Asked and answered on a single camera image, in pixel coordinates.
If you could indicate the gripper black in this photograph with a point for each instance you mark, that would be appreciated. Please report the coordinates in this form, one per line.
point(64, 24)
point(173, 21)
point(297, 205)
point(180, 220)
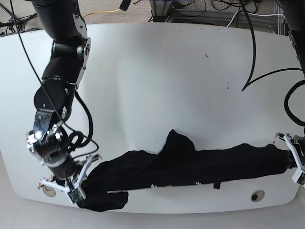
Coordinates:
point(69, 168)
point(299, 144)

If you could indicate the black graphic T-shirt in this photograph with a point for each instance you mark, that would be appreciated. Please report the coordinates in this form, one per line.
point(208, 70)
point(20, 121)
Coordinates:
point(178, 164)

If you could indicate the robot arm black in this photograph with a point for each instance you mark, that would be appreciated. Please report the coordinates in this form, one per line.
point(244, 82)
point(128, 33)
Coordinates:
point(294, 13)
point(48, 140)

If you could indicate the black tripod legs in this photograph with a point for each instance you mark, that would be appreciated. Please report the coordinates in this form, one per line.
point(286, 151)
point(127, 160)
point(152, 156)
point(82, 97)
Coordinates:
point(15, 24)

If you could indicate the left table cable grommet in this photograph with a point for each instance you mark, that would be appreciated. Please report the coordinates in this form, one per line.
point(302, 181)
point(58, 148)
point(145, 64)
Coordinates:
point(49, 191)

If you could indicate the table cable grommet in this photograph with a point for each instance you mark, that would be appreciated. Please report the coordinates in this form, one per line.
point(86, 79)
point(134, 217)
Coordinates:
point(49, 191)
point(257, 196)

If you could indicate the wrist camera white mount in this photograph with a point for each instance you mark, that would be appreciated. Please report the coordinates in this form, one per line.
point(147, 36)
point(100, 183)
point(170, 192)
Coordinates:
point(299, 175)
point(72, 188)

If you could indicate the right table cable grommet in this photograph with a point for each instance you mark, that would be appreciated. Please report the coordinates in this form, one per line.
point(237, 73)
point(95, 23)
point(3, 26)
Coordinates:
point(257, 196)

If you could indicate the aluminium frame post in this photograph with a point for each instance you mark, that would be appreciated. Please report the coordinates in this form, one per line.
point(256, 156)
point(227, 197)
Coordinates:
point(160, 10)

